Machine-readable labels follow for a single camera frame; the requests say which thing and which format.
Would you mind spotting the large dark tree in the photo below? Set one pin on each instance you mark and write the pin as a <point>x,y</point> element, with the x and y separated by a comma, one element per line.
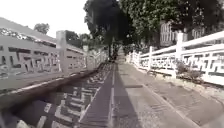
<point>103,20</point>

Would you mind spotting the grey concrete ramp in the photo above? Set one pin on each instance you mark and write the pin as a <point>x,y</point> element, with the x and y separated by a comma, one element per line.
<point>133,106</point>

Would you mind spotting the distant trees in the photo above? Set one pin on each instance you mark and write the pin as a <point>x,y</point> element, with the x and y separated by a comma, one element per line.
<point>71,35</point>

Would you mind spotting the leafy trees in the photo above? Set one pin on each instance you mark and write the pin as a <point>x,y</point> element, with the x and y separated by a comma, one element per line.
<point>150,16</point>

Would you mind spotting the building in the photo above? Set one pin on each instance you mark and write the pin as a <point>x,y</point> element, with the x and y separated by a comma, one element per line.
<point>166,35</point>

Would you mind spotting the dark stone steps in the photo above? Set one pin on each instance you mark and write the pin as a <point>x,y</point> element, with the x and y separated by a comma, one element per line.
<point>56,106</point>

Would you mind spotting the small bush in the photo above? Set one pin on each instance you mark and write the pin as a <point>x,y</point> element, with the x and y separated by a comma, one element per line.
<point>188,71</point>

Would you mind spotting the distant tree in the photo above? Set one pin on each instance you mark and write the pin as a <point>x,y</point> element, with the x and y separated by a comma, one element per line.
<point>41,28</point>

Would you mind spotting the white stone lattice railing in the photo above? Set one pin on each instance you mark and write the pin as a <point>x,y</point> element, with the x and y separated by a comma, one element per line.
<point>200,56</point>
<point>30,60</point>

